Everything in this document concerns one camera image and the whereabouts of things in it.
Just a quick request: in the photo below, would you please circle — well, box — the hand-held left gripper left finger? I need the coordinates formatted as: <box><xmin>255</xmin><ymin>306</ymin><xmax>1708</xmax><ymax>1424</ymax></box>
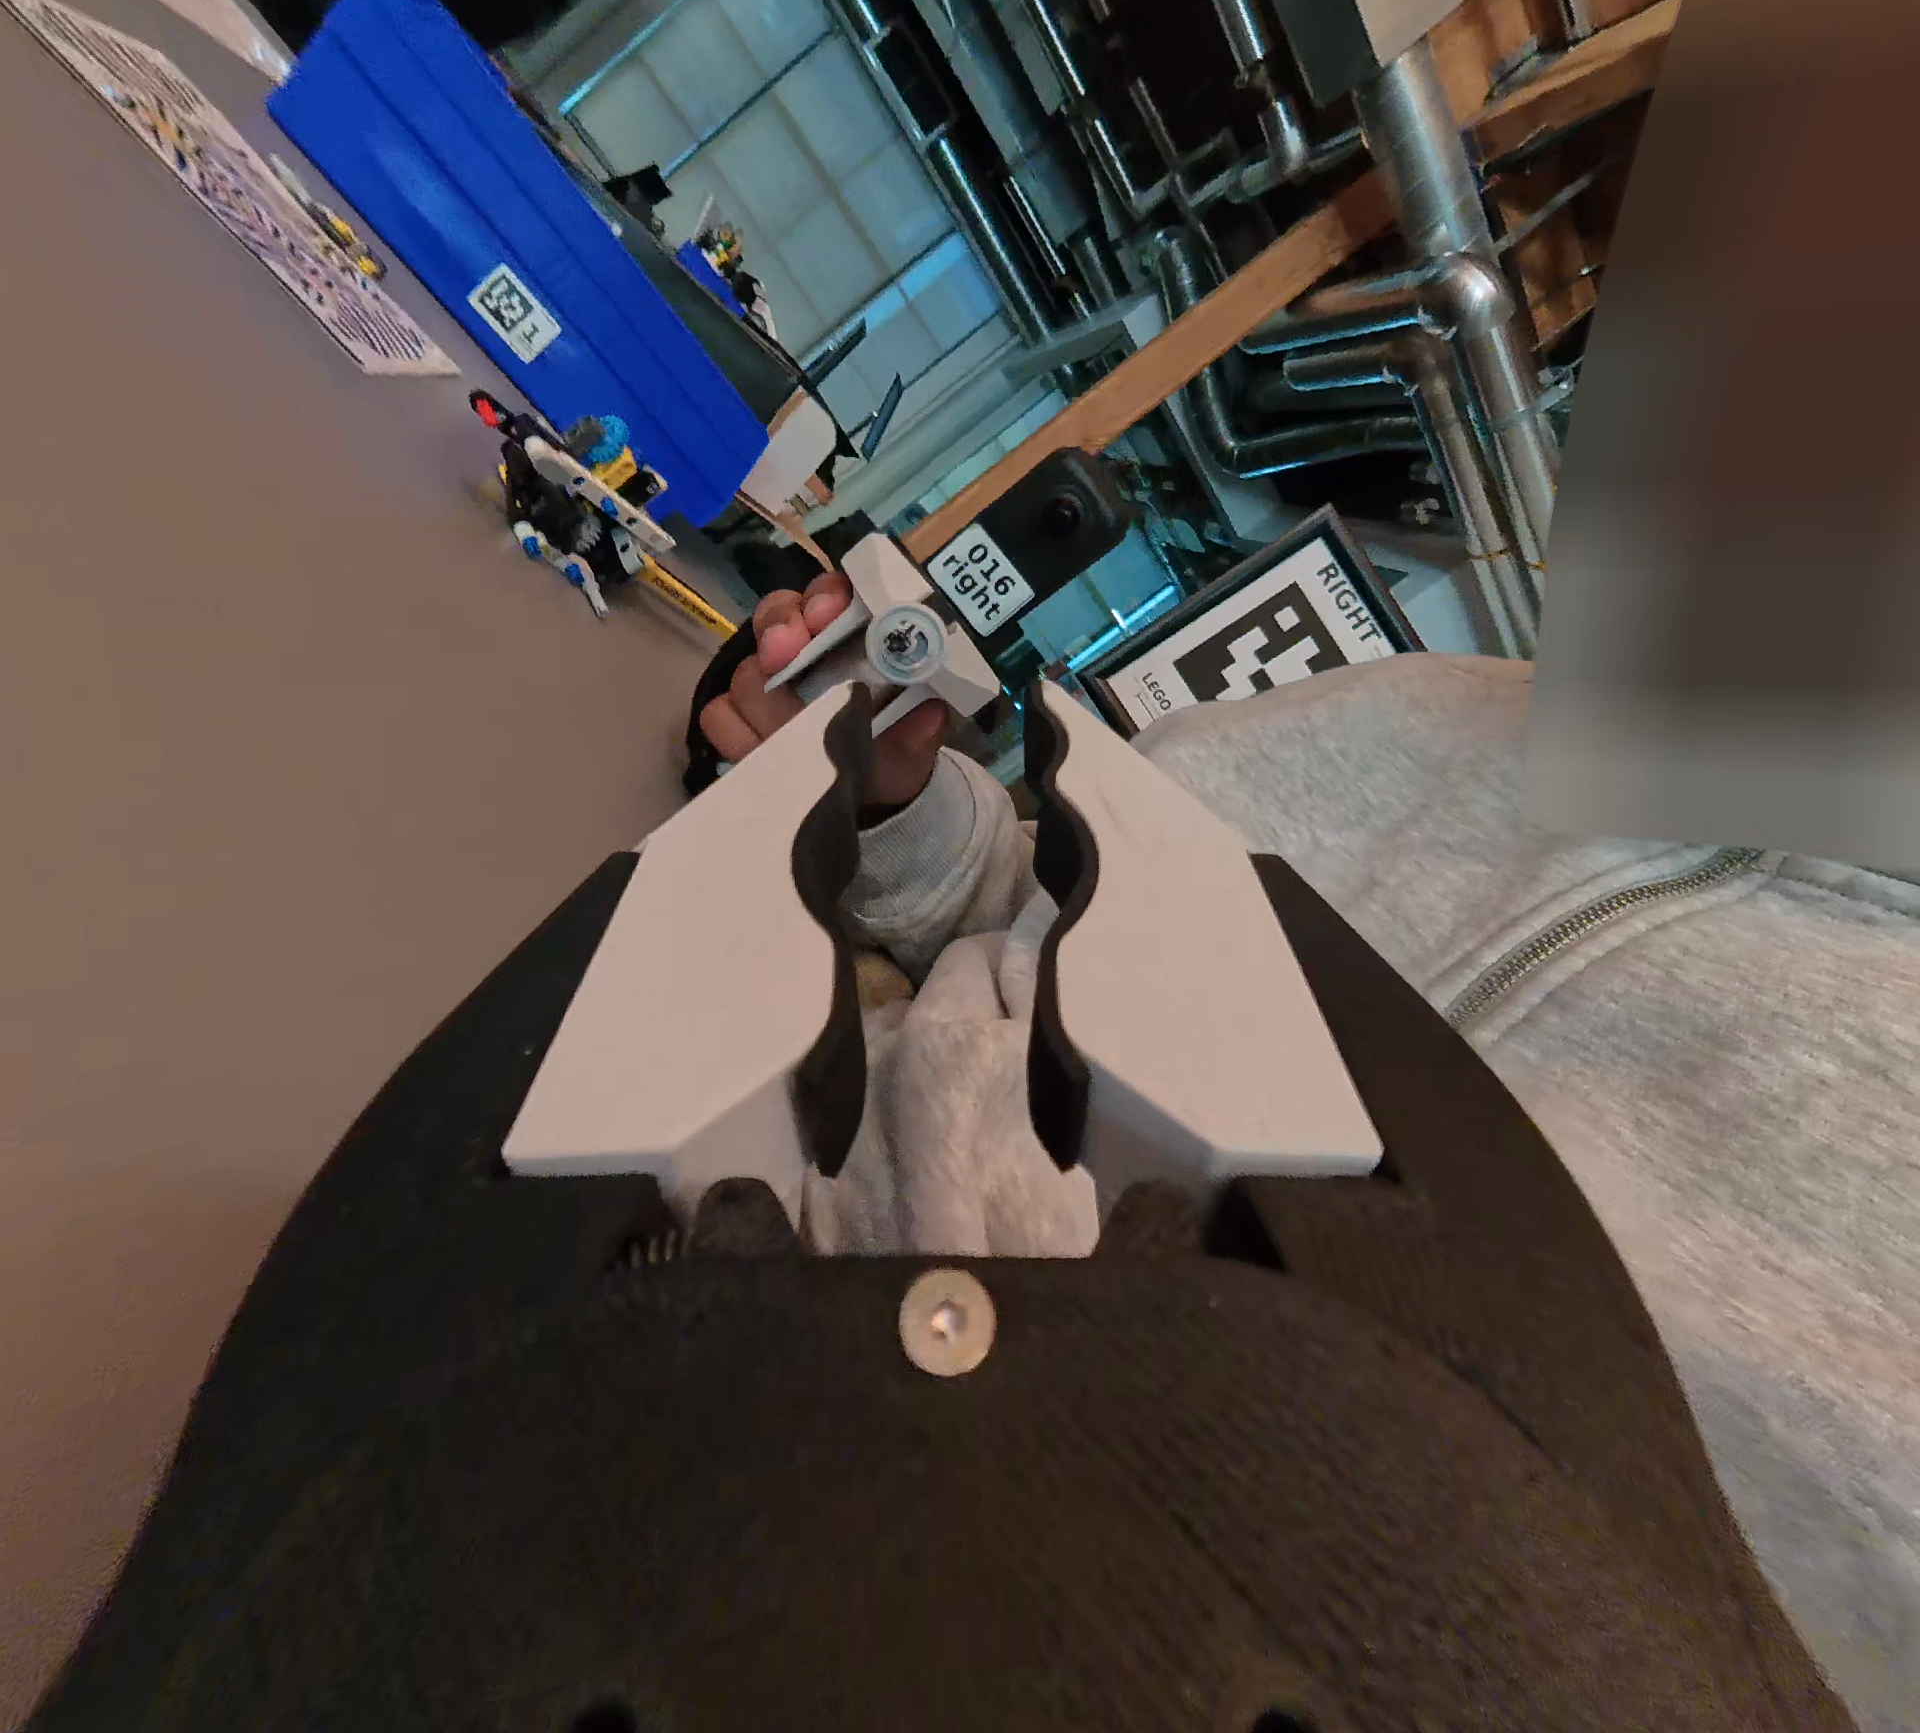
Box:
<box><xmin>501</xmin><ymin>683</ymin><xmax>880</xmax><ymax>1183</ymax></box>

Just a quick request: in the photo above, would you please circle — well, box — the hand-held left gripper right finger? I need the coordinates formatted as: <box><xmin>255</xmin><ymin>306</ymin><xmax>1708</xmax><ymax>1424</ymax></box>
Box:
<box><xmin>1021</xmin><ymin>680</ymin><xmax>1385</xmax><ymax>1183</ymax></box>

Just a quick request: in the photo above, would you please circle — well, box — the grey round lego connector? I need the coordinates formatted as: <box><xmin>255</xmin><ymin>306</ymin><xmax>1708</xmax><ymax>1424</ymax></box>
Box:
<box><xmin>861</xmin><ymin>605</ymin><xmax>949</xmax><ymax>689</ymax></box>

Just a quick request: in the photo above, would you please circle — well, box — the person's right forearm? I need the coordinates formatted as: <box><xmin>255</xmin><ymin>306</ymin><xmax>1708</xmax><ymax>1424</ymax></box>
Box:
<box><xmin>836</xmin><ymin>751</ymin><xmax>1044</xmax><ymax>954</ymax></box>

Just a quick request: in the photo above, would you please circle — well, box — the yellow lego beam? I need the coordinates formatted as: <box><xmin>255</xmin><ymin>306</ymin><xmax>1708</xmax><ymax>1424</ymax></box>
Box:
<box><xmin>636</xmin><ymin>561</ymin><xmax>740</xmax><ymax>636</ymax></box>

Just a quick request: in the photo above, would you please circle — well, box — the partly built lego model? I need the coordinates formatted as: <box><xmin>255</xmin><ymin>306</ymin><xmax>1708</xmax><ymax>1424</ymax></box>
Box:
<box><xmin>468</xmin><ymin>390</ymin><xmax>680</xmax><ymax>617</ymax></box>

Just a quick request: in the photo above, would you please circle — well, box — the pile of loose lego pieces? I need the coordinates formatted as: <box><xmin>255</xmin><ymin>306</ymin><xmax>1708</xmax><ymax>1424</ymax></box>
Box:
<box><xmin>270</xmin><ymin>154</ymin><xmax>389</xmax><ymax>279</ymax></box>

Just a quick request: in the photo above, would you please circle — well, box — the lego instruction booklet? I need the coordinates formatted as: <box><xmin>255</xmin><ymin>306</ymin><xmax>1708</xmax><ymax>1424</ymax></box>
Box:
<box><xmin>0</xmin><ymin>0</ymin><xmax>460</xmax><ymax>375</ymax></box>

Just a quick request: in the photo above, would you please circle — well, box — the person's right hand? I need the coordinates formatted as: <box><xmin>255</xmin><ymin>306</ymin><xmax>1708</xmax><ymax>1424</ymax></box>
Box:
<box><xmin>696</xmin><ymin>570</ymin><xmax>939</xmax><ymax>813</ymax></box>

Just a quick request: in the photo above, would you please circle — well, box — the framed marker sign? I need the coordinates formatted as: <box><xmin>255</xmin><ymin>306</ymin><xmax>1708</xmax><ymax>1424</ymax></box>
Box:
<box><xmin>1079</xmin><ymin>509</ymin><xmax>1428</xmax><ymax>732</ymax></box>

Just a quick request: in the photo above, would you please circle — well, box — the wooden beam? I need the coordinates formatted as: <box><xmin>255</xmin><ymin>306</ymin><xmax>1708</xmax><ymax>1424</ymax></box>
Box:
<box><xmin>883</xmin><ymin>37</ymin><xmax>1690</xmax><ymax>564</ymax></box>

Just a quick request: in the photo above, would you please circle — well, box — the grey hoodie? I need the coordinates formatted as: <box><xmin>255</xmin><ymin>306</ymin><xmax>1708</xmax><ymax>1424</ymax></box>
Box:
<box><xmin>802</xmin><ymin>652</ymin><xmax>1920</xmax><ymax>1733</ymax></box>

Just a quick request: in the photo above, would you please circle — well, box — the silver ventilation pipe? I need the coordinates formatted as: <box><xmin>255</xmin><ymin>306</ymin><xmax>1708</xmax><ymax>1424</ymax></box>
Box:
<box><xmin>1355</xmin><ymin>37</ymin><xmax>1570</xmax><ymax>654</ymax></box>

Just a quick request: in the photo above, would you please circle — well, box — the blue plastic bin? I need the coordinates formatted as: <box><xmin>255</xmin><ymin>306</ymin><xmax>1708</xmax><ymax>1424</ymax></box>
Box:
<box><xmin>265</xmin><ymin>0</ymin><xmax>769</xmax><ymax>525</ymax></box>

